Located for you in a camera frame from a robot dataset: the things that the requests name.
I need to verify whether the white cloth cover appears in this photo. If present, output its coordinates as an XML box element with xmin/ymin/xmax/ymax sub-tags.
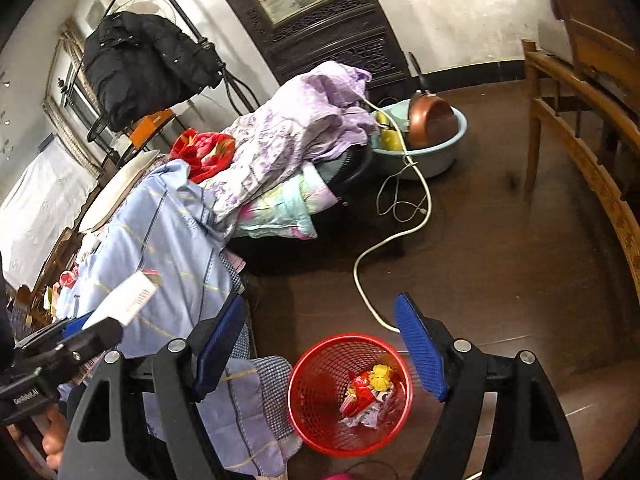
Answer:
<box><xmin>1</xmin><ymin>139</ymin><xmax>96</xmax><ymax>289</ymax></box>

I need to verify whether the black hanging jacket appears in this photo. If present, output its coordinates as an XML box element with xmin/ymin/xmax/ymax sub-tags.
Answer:
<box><xmin>82</xmin><ymin>11</ymin><xmax>222</xmax><ymax>131</ymax></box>

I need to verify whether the yellow snack wrapper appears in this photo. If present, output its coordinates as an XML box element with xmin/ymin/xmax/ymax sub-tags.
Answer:
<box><xmin>368</xmin><ymin>364</ymin><xmax>393</xmax><ymax>393</ymax></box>

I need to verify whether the orange box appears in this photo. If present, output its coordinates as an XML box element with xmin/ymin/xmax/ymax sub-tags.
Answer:
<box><xmin>129</xmin><ymin>108</ymin><xmax>175</xmax><ymax>150</ymax></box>

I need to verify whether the wooden armchair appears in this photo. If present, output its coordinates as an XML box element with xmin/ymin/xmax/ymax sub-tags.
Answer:
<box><xmin>522</xmin><ymin>0</ymin><xmax>639</xmax><ymax>280</ymax></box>

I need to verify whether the dark framed landscape painting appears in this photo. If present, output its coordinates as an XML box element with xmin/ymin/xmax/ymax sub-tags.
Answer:
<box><xmin>226</xmin><ymin>0</ymin><xmax>410</xmax><ymax>103</ymax></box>

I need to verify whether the blue checked bed sheet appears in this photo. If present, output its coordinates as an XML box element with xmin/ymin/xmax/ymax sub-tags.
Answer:
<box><xmin>55</xmin><ymin>160</ymin><xmax>302</xmax><ymax>479</ymax></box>

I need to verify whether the white power cable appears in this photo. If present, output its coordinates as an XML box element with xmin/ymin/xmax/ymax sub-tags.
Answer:
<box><xmin>351</xmin><ymin>96</ymin><xmax>434</xmax><ymax>335</ymax></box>

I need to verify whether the pastel green pink quilt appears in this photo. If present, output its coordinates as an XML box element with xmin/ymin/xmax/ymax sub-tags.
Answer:
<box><xmin>233</xmin><ymin>162</ymin><xmax>338</xmax><ymax>240</ymax></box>

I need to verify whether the red patterned blanket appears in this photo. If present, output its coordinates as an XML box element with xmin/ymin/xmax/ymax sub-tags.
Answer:
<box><xmin>169</xmin><ymin>128</ymin><xmax>235</xmax><ymax>183</ymax></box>

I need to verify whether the person's left hand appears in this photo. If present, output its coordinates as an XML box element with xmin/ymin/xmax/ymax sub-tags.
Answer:
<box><xmin>42</xmin><ymin>404</ymin><xmax>70</xmax><ymax>471</ymax></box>

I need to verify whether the red mesh waste basket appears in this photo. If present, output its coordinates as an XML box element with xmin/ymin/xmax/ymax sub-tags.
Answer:
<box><xmin>288</xmin><ymin>334</ymin><xmax>413</xmax><ymax>457</ymax></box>

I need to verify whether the red snack wrapper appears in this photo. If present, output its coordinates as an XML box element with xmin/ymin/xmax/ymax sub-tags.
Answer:
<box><xmin>342</xmin><ymin>372</ymin><xmax>378</xmax><ymax>408</ymax></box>

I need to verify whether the copper brown pan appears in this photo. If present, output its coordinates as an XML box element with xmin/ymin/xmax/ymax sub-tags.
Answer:
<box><xmin>408</xmin><ymin>52</ymin><xmax>458</xmax><ymax>150</ymax></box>

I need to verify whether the purple floral quilt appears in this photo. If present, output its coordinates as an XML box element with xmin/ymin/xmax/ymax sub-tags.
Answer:
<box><xmin>203</xmin><ymin>61</ymin><xmax>376</xmax><ymax>224</ymax></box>

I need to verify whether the cream pillow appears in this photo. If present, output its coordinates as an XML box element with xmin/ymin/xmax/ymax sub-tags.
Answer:
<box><xmin>79</xmin><ymin>150</ymin><xmax>160</xmax><ymax>234</ymax></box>

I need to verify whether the light blue wash basin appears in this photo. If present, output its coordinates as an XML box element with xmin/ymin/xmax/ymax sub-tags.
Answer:
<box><xmin>372</xmin><ymin>93</ymin><xmax>468</xmax><ymax>179</ymax></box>

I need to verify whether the white tissue pack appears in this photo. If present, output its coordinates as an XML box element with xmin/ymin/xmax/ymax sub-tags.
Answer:
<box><xmin>82</xmin><ymin>270</ymin><xmax>160</xmax><ymax>330</ymax></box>

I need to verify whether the white plastic bag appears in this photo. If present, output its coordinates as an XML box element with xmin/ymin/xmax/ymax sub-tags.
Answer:
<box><xmin>340</xmin><ymin>398</ymin><xmax>386</xmax><ymax>429</ymax></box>

